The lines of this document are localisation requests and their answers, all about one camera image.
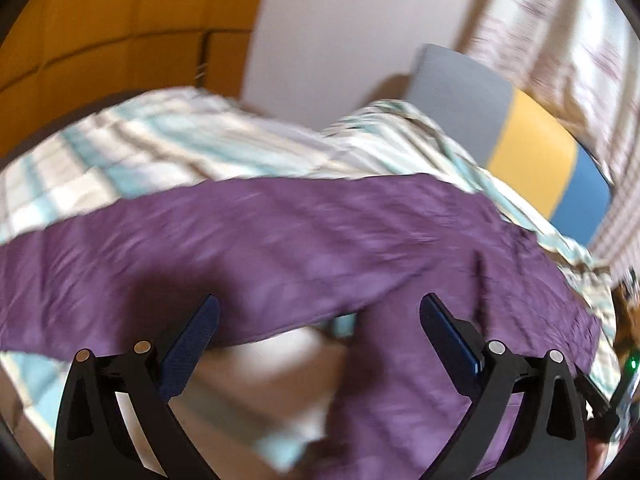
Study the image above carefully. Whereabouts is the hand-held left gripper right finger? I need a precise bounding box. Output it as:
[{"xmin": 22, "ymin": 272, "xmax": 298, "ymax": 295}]
[{"xmin": 420, "ymin": 294, "xmax": 587, "ymax": 480}]

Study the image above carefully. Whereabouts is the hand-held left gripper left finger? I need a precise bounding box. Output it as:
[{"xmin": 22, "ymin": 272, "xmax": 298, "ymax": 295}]
[{"xmin": 54, "ymin": 294, "xmax": 221, "ymax": 480}]

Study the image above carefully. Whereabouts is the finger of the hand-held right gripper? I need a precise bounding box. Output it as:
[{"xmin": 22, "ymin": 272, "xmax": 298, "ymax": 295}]
[{"xmin": 575, "ymin": 364, "xmax": 620, "ymax": 426}]

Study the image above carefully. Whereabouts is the purple garment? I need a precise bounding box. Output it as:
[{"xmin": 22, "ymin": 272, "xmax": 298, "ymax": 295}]
[{"xmin": 0, "ymin": 172, "xmax": 603, "ymax": 480}]

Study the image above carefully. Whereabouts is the grey yellow blue headboard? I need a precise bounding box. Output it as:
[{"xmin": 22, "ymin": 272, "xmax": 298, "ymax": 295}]
[{"xmin": 405, "ymin": 44, "xmax": 613, "ymax": 248}]

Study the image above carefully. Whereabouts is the striped bed sheet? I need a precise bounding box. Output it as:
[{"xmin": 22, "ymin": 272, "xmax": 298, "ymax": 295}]
[{"xmin": 0, "ymin": 87, "xmax": 621, "ymax": 480}]

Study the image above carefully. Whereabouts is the floral patterned curtain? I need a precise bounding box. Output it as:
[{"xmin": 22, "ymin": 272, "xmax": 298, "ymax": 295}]
[{"xmin": 460, "ymin": 0, "xmax": 640, "ymax": 271}]

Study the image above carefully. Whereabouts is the wooden wardrobe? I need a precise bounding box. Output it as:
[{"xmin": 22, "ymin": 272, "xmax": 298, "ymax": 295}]
[{"xmin": 0, "ymin": 0, "xmax": 281, "ymax": 161}]

